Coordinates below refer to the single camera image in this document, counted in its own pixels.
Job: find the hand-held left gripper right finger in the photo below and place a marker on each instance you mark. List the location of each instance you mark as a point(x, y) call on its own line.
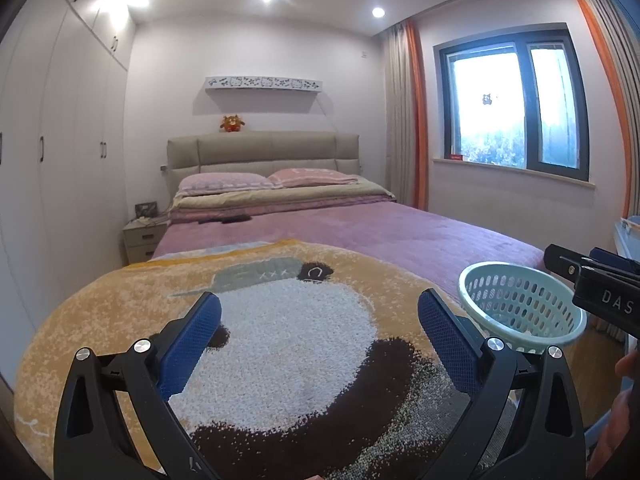
point(447, 340)

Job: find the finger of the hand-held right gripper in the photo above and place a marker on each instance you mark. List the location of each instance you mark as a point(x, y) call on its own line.
point(617, 260)
point(565, 262)

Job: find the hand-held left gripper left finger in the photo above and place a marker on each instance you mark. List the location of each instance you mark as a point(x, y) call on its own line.
point(192, 340)

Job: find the teal perforated plastic basket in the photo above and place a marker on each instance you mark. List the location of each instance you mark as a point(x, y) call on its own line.
point(495, 325)

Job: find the person's right hand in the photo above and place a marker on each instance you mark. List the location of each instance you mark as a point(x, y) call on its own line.
point(627, 365)

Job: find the white desk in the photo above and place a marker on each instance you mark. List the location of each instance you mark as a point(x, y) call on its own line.
point(627, 235)

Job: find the yellow plush bear blanket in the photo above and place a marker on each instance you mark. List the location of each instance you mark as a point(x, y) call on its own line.
point(300, 335)

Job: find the beige nightstand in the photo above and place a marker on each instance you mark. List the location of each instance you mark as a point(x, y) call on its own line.
point(142, 242)

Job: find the bed with purple cover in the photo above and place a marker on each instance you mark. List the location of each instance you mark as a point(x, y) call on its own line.
point(400, 240)

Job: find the dark flat item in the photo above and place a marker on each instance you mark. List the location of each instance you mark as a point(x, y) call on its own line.
point(227, 218)

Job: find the purple pink pillow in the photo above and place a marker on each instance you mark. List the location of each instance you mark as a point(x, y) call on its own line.
point(220, 182)

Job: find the beige curtain with orange edge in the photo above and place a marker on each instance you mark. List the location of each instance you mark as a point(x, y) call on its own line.
point(405, 110)
point(610, 100)

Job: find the beige folded quilt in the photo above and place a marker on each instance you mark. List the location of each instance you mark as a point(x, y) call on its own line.
point(280, 197)

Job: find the dark framed window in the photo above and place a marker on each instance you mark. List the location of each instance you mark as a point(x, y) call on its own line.
point(510, 100)

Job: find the beige padded headboard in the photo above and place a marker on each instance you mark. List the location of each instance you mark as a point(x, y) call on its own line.
point(265, 152)

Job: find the orange plush toy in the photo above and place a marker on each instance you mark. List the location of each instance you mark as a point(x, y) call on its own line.
point(233, 123)

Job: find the white wardrobe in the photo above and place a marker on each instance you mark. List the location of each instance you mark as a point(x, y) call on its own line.
point(60, 135)

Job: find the dark picture frame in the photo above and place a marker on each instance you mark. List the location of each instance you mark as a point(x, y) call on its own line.
point(146, 209)

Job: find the white patterned wall shelf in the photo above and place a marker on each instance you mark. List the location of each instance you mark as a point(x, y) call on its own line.
point(262, 83)

